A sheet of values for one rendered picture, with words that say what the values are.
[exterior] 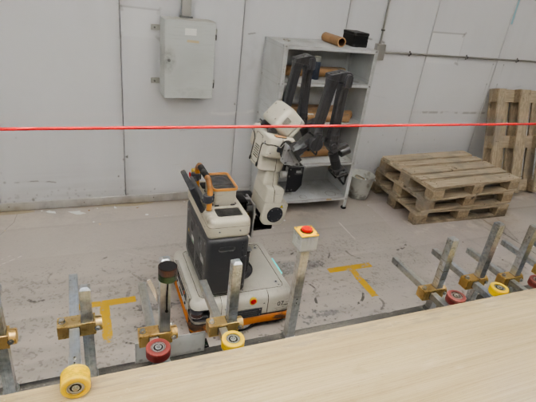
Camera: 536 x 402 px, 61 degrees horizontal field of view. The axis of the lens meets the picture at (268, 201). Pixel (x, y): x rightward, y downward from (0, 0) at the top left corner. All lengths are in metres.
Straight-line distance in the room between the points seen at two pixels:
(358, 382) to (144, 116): 3.07
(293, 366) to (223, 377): 0.23
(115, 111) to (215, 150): 0.97
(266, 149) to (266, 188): 0.27
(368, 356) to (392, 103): 3.70
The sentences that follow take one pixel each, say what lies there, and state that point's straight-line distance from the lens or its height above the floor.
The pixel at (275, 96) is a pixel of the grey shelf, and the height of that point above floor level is 1.13.
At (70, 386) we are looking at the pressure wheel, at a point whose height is 0.95.
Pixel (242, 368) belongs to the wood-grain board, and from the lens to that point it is 1.55.
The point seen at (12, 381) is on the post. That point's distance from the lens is 1.78.
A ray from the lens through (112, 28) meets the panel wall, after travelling 3.91.
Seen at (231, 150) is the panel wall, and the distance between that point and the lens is 4.37.
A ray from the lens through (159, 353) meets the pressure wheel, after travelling 1.58.
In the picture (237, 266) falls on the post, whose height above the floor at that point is 1.12.
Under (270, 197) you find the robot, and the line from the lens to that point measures 2.70.
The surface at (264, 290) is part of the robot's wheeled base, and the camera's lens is 2.87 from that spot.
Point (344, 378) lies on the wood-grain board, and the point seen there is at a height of 0.90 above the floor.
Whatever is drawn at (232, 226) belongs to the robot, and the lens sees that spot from 2.52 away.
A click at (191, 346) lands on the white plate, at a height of 0.74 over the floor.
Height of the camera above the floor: 2.04
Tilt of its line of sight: 27 degrees down
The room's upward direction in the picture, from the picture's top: 7 degrees clockwise
